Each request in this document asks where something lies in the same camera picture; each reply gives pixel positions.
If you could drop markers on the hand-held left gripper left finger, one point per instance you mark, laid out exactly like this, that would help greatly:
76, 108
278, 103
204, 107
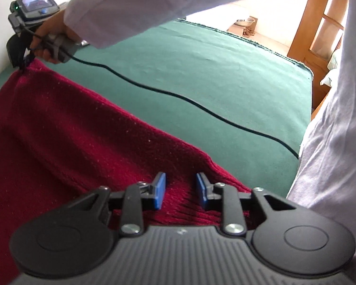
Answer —
160, 190

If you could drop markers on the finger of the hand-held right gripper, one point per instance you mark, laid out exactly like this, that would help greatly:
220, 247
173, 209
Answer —
28, 61

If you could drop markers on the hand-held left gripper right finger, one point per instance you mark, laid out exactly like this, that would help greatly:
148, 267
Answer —
201, 190

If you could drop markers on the dark red knitted sweater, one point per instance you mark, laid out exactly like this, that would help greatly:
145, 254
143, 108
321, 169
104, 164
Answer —
62, 142

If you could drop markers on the person's right forearm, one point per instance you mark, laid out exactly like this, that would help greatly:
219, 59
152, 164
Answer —
166, 0

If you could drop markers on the person's right hand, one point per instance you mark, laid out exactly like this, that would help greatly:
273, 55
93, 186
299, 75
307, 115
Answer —
51, 25

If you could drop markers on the person's white clothed torso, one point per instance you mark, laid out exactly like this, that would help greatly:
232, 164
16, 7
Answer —
338, 154

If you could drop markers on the pale pillow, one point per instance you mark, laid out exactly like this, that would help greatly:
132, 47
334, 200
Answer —
332, 68

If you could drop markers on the wooden door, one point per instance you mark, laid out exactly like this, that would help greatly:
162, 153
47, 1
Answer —
317, 26

